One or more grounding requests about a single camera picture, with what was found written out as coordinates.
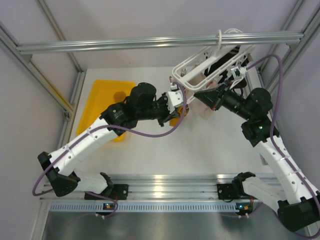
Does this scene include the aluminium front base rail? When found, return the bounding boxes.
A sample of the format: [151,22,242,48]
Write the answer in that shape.
[39,173,312,202]

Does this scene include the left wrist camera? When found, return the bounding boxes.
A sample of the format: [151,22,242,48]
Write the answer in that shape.
[165,82,184,114]

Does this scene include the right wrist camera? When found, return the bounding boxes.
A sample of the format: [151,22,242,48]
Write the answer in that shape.
[225,66,247,89]

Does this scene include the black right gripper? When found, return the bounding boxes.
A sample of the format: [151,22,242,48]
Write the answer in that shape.
[195,79,253,121]

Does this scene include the white plastic clip hanger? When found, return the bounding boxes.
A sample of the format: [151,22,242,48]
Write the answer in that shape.
[165,28,255,106]

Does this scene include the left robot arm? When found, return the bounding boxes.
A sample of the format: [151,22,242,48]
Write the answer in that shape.
[37,81,187,199]

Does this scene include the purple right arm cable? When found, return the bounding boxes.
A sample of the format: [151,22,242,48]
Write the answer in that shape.
[246,54,320,238]

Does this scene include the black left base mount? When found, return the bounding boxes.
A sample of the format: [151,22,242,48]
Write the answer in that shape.
[99,184,129,201]

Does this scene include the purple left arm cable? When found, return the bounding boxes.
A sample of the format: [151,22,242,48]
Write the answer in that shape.
[31,81,187,218]

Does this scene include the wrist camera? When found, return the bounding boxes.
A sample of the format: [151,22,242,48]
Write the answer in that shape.
[225,66,247,89]
[165,82,184,114]

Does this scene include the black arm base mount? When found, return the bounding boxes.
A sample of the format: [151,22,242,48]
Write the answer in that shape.
[216,183,240,202]

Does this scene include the grey slotted cable duct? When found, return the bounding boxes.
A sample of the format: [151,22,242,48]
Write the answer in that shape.
[49,201,253,213]

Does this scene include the yellow plastic tray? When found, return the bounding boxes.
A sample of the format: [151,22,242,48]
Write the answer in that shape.
[76,79,136,135]

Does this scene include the black hanging sock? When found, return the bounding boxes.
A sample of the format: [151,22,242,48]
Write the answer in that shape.
[203,46,240,77]

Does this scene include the aluminium top crossbar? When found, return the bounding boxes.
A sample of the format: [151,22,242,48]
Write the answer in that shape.
[16,30,304,55]

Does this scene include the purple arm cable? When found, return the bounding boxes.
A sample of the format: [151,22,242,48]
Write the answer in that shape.
[246,54,320,238]
[31,81,187,218]

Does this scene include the mustard yellow sock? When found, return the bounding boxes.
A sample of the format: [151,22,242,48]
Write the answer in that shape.
[113,91,127,103]
[169,106,183,127]

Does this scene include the pink sheer sock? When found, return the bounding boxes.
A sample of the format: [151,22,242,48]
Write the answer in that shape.
[189,73,213,121]

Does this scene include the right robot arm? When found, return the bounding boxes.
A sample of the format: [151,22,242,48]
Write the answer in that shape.
[194,85,320,232]

